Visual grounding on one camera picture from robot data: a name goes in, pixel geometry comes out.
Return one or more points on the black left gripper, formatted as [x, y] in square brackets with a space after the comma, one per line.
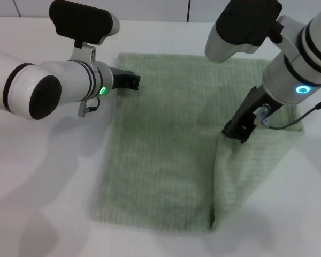
[120, 79]

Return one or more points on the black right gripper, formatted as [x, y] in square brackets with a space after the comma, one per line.
[252, 107]

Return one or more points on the green terry towel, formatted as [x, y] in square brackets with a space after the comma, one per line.
[163, 134]

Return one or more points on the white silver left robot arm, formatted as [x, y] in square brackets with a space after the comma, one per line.
[42, 85]

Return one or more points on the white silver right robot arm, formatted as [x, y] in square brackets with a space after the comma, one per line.
[305, 53]

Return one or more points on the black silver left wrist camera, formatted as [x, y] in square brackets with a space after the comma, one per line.
[80, 21]

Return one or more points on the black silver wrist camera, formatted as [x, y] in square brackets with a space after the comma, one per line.
[80, 21]
[243, 24]

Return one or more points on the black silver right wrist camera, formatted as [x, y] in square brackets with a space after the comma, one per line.
[243, 24]

